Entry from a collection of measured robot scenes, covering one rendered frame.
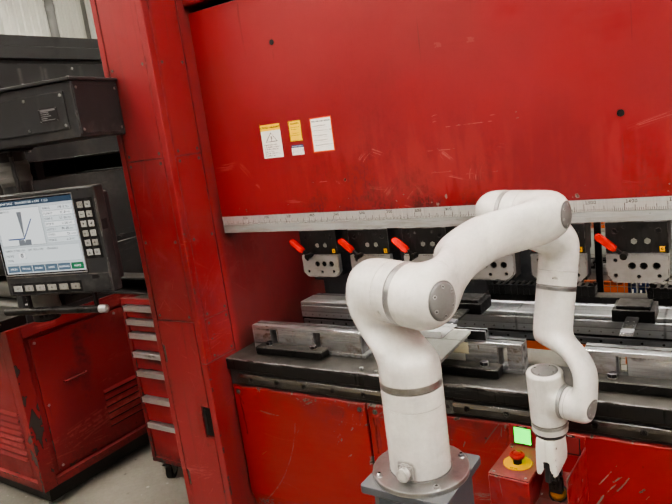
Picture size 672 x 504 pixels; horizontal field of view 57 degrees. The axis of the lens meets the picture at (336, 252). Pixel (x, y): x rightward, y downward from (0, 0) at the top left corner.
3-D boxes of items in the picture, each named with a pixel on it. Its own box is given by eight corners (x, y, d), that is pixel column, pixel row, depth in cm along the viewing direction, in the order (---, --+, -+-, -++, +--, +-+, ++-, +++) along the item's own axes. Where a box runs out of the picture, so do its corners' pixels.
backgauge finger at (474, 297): (432, 327, 208) (430, 313, 207) (459, 304, 230) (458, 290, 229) (466, 329, 202) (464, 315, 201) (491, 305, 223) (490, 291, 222)
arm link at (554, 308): (613, 290, 141) (601, 423, 142) (548, 282, 153) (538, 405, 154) (595, 291, 135) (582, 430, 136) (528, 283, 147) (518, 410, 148)
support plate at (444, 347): (382, 360, 184) (381, 357, 184) (418, 330, 206) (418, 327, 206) (438, 365, 175) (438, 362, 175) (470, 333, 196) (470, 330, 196)
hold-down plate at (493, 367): (408, 370, 204) (407, 361, 203) (415, 363, 208) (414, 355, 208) (498, 379, 188) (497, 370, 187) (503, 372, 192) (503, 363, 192)
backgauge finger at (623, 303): (603, 338, 180) (602, 322, 179) (617, 310, 201) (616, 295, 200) (649, 341, 173) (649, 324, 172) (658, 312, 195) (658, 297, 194)
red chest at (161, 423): (155, 483, 324) (116, 299, 304) (220, 436, 365) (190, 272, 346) (227, 503, 297) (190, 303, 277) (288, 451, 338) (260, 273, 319)
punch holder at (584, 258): (532, 281, 179) (528, 224, 176) (539, 273, 186) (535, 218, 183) (587, 282, 171) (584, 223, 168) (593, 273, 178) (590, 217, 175)
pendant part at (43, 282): (9, 297, 222) (-16, 197, 215) (34, 287, 233) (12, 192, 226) (113, 292, 208) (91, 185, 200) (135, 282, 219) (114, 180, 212)
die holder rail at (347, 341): (255, 347, 245) (251, 324, 243) (264, 342, 250) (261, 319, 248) (365, 358, 218) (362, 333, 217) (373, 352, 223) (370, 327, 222)
